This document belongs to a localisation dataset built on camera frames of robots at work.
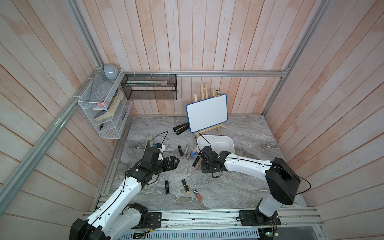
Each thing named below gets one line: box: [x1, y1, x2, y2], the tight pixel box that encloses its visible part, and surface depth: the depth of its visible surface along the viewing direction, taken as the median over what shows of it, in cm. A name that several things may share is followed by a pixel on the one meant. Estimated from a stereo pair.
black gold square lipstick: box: [181, 179, 190, 192], surface depth 85 cm
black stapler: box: [173, 122, 189, 136], surface depth 112 cm
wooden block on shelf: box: [94, 89, 124, 122], surface depth 83 cm
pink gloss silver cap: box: [192, 188, 203, 202], surface depth 82 cm
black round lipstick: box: [165, 180, 170, 195], surface depth 85 cm
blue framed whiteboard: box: [186, 94, 228, 133], surface depth 97 cm
